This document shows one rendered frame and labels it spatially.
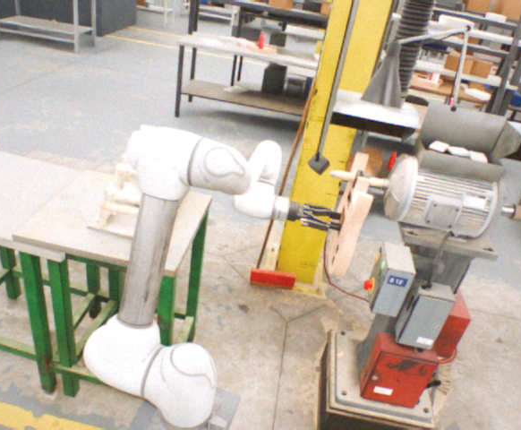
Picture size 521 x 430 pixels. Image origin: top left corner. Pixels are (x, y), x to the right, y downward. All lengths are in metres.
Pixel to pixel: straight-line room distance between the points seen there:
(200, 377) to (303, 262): 1.86
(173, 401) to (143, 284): 0.33
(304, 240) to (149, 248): 1.81
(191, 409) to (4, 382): 1.39
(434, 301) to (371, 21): 1.39
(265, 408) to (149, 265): 1.35
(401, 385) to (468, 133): 1.08
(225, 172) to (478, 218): 1.00
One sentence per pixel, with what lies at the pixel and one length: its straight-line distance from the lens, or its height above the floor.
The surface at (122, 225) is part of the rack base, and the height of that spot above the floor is 0.94.
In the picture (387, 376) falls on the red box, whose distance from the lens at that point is 2.07.
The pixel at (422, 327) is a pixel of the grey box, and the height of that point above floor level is 0.78.
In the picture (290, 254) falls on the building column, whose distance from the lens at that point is 2.98.
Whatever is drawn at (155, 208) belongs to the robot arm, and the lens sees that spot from 1.20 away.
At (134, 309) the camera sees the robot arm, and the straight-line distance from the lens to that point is 1.29.
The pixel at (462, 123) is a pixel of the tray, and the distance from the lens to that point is 1.79.
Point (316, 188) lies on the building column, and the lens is 2.73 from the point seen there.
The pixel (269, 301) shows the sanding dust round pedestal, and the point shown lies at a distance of 2.94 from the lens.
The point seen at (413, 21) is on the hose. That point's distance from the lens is 1.64.
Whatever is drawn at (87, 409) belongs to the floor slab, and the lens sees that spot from 2.38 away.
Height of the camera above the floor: 1.94
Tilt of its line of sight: 31 degrees down
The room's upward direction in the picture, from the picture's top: 10 degrees clockwise
